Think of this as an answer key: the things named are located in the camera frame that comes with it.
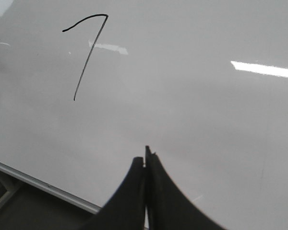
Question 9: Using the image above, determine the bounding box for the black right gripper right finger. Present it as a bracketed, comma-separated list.
[145, 146, 223, 230]

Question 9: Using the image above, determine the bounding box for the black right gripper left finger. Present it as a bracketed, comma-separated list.
[80, 157, 146, 230]

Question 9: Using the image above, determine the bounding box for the white whiteboard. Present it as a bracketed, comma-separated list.
[0, 0, 288, 230]

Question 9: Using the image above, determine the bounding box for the white table frame leg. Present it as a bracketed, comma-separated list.
[0, 171, 23, 210]

